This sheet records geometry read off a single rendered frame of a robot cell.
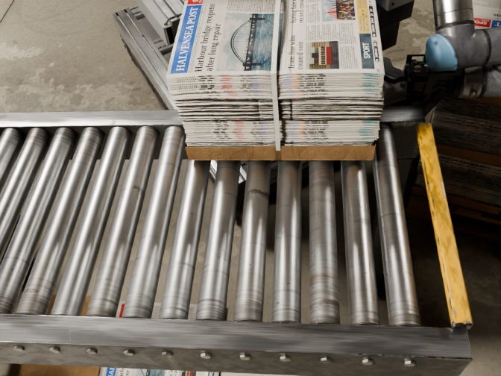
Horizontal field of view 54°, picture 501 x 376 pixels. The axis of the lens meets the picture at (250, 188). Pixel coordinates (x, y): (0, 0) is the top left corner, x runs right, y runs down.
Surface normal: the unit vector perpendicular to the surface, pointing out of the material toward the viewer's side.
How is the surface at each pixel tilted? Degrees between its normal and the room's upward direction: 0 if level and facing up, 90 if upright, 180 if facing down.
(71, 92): 0
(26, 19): 0
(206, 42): 2
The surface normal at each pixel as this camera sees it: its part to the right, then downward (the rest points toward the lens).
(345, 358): -0.07, 0.80
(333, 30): -0.13, -0.60
